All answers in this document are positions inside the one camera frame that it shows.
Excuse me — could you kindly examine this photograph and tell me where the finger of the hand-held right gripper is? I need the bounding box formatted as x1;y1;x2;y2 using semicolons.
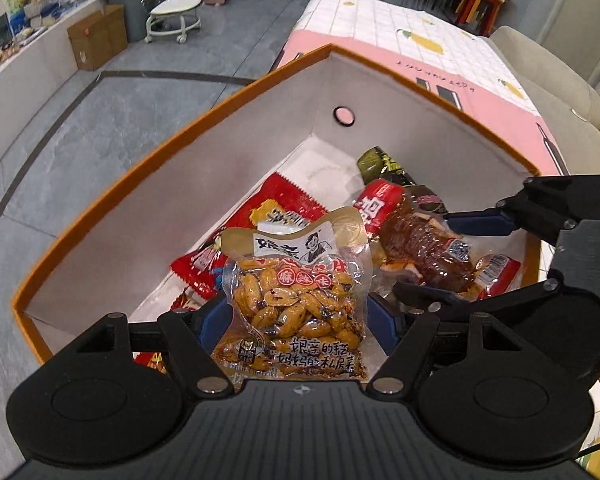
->
394;280;564;319
442;175;600;244

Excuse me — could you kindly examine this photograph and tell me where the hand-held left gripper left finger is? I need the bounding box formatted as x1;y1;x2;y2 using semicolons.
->
92;294;235;397

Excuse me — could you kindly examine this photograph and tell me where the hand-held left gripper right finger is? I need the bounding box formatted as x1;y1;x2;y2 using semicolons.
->
366;292;521;396

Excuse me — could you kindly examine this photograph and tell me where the dark red meat packet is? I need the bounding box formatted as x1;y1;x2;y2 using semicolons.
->
355;180;482;294

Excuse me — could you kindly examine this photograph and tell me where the yellow peanut packet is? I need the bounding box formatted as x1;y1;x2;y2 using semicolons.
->
211;205;373;384

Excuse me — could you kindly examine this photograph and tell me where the orange storage box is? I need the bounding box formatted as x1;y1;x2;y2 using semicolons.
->
10;44;544;366

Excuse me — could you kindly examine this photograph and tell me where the red yellow snack packet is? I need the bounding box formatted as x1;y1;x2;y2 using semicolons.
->
132;287;201;374

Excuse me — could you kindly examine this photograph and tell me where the red packet with barcode label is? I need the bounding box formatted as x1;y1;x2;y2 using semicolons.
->
472;254;524;302

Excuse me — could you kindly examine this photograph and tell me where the dark green snack packet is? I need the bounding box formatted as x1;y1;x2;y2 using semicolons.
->
356;146;451;214

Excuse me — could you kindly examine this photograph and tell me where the beige sofa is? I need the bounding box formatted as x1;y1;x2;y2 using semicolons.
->
487;25;600;162

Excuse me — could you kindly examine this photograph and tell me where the pink and white tablecloth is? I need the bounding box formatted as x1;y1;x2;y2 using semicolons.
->
275;0;600;480

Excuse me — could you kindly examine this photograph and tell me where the orange stool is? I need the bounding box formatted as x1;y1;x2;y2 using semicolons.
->
455;0;512;36

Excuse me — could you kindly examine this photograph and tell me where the brown cardboard box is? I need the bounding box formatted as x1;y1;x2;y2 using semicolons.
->
67;5;129;71

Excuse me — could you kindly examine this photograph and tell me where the white round rolling stool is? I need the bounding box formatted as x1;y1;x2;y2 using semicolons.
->
144;0;205;45

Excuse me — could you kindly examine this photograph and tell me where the grey trash bin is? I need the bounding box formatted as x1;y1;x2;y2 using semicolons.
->
102;0;157;44

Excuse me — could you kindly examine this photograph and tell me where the black cable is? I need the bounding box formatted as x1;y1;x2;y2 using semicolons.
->
574;435;600;462

